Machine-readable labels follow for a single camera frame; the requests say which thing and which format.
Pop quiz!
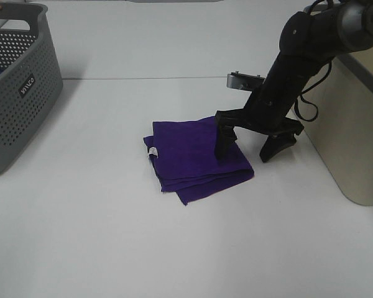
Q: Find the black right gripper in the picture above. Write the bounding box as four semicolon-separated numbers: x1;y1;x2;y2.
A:
214;54;333;163

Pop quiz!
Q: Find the purple towel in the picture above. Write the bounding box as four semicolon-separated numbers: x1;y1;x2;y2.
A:
144;116;254;205

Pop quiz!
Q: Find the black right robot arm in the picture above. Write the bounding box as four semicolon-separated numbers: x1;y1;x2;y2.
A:
214;1;373;162

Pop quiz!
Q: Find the beige basket with grey rim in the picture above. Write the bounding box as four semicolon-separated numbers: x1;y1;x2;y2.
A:
304;54;373;206

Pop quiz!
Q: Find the grey perforated plastic basket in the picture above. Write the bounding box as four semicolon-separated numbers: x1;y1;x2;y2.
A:
0;2;63;174

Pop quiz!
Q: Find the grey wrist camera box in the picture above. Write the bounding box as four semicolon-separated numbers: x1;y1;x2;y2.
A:
226;71;265;91

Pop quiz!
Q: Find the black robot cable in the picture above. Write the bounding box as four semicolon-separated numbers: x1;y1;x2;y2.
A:
293;58;333;122

